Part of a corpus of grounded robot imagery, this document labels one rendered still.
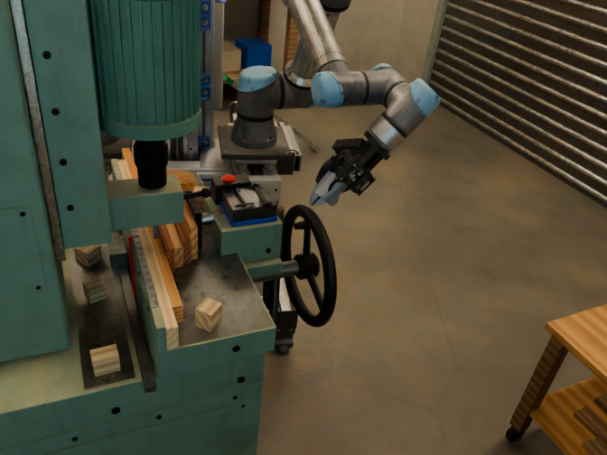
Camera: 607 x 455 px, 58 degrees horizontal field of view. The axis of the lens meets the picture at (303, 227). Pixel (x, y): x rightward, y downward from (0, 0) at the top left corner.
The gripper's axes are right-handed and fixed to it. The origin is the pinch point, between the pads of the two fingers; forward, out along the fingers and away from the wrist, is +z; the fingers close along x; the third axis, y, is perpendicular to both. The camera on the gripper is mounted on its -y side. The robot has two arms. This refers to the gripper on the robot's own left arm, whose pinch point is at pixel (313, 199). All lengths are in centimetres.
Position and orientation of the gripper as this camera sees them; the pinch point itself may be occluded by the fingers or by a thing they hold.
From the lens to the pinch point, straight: 128.8
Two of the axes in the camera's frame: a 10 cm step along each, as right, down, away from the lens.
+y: 2.0, 5.3, -8.3
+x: 7.0, 5.1, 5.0
